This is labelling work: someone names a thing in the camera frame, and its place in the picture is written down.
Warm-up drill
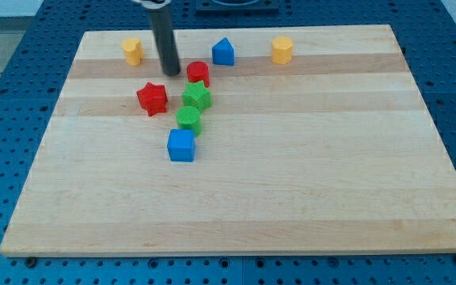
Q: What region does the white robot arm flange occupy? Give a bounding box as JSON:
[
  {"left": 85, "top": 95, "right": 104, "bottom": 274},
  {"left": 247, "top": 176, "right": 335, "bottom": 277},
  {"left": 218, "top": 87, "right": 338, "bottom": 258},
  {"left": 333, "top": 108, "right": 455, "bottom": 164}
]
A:
[{"left": 132, "top": 0, "right": 171, "bottom": 10}]

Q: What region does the blue triangle block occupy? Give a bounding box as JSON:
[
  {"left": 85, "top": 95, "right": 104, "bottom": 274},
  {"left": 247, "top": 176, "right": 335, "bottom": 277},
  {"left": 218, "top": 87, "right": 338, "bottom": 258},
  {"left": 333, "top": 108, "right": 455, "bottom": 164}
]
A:
[{"left": 211, "top": 38, "right": 235, "bottom": 66}]

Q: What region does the yellow hexagon block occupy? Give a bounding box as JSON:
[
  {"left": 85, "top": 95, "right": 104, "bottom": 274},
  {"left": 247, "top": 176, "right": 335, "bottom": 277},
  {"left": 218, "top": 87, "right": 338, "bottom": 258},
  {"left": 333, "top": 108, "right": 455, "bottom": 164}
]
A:
[{"left": 271, "top": 36, "right": 294, "bottom": 65}]

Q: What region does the blue cube block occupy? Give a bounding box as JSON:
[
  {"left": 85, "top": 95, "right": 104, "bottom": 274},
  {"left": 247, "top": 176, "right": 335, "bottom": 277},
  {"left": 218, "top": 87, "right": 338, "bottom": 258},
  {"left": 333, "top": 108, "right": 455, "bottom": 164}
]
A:
[{"left": 167, "top": 129, "right": 196, "bottom": 162}]

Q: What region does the green cylinder block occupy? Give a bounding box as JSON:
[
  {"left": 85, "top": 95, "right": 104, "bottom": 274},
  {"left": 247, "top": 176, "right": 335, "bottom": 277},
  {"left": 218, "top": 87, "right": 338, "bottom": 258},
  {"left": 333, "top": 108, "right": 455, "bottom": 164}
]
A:
[{"left": 176, "top": 106, "right": 203, "bottom": 136}]

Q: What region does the green star block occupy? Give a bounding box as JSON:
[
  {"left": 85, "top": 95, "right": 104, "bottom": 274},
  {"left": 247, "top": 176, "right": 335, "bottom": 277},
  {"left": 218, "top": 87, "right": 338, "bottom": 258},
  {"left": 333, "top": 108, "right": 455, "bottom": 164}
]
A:
[{"left": 181, "top": 81, "right": 212, "bottom": 113}]

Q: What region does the red cylinder block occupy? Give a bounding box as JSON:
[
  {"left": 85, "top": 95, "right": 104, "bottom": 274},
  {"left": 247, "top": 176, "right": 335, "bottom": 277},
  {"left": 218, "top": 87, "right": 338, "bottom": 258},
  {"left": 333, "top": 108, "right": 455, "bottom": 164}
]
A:
[{"left": 186, "top": 61, "right": 210, "bottom": 87}]

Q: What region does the red star block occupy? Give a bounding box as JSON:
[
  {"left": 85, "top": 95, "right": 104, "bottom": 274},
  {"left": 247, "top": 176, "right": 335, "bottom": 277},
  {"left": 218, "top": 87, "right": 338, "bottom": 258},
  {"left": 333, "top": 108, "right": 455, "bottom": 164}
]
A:
[{"left": 136, "top": 82, "right": 168, "bottom": 116}]

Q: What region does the wooden board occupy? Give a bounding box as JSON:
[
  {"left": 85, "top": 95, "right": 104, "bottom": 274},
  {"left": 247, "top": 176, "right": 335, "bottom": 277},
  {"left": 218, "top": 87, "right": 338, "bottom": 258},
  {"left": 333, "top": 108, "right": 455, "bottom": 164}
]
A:
[{"left": 0, "top": 25, "right": 456, "bottom": 257}]

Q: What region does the yellow heart block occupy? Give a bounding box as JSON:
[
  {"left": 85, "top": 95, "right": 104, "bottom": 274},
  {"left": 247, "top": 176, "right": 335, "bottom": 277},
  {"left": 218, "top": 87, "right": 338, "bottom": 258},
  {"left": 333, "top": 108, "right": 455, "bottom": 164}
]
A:
[{"left": 121, "top": 37, "right": 144, "bottom": 66}]

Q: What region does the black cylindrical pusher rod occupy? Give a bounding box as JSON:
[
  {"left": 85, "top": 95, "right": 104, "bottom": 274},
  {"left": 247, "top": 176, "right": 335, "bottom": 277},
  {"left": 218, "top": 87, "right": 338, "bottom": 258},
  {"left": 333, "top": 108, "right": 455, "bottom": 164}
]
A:
[{"left": 147, "top": 4, "right": 181, "bottom": 77}]

